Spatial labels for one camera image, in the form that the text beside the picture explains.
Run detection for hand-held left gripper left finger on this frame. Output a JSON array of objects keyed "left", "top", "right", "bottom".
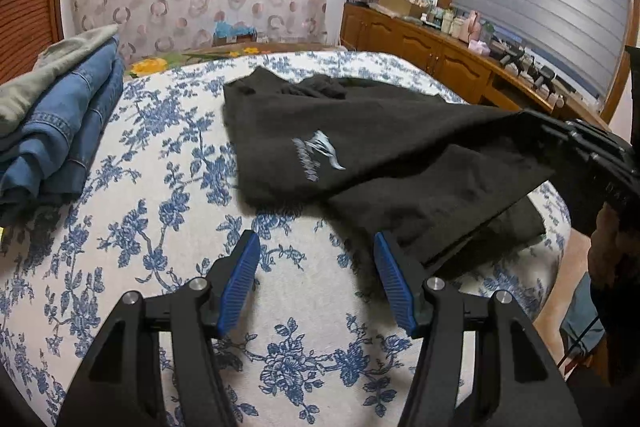
[{"left": 55, "top": 230, "right": 262, "bottom": 427}]

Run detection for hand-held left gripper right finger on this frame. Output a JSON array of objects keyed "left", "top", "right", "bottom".
[{"left": 372, "top": 231, "right": 583, "bottom": 427}]

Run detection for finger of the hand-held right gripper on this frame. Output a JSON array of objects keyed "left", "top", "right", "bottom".
[{"left": 517, "top": 108, "right": 633, "bottom": 174}]

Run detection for black pants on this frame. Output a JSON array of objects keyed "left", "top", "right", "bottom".
[{"left": 222, "top": 66, "right": 558, "bottom": 280}]

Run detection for person's right hand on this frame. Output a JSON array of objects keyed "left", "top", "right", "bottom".
[{"left": 587, "top": 203, "right": 640, "bottom": 303}]

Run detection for row of dark items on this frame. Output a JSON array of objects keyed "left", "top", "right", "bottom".
[{"left": 492, "top": 34, "right": 568, "bottom": 104}]

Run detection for blue floral bedspread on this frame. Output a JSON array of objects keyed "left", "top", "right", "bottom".
[{"left": 0, "top": 51, "right": 573, "bottom": 427}]

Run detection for blue grey cloth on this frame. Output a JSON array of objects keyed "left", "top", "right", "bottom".
[{"left": 560, "top": 274, "right": 608, "bottom": 358}]

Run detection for pink container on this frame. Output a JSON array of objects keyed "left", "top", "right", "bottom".
[{"left": 467, "top": 11, "right": 493, "bottom": 44}]

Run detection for row of small bottles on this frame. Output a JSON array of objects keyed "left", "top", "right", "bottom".
[{"left": 420, "top": 4, "right": 471, "bottom": 40}]

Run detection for wooden cabinet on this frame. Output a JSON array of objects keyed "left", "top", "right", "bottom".
[{"left": 340, "top": 3, "right": 608, "bottom": 128}]

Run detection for cardboard box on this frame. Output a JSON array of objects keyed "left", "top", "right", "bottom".
[{"left": 377, "top": 0, "right": 426, "bottom": 18}]

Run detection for folded blue jeans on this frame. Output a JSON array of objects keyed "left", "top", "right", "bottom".
[{"left": 0, "top": 34, "right": 126, "bottom": 212}]

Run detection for blue plastic package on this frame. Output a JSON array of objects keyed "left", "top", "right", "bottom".
[{"left": 212, "top": 21, "right": 256, "bottom": 45}]

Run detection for folded grey-green garment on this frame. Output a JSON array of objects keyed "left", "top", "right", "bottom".
[{"left": 0, "top": 24, "right": 120, "bottom": 138}]

